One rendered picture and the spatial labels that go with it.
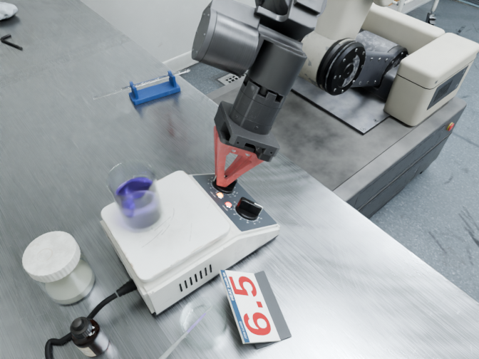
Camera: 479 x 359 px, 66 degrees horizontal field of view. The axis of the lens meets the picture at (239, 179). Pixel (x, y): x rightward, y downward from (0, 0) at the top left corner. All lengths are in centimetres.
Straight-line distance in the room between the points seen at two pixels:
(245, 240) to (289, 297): 9
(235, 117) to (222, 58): 8
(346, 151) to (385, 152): 13
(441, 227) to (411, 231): 12
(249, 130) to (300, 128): 85
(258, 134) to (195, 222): 13
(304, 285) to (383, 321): 10
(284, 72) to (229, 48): 7
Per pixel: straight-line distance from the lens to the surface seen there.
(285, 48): 44
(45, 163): 71
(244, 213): 49
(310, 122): 133
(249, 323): 45
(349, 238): 56
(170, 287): 44
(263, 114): 45
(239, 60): 42
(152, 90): 79
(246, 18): 44
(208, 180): 53
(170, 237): 44
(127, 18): 202
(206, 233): 44
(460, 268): 157
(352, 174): 118
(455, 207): 174
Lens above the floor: 120
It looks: 49 degrees down
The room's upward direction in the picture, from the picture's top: straight up
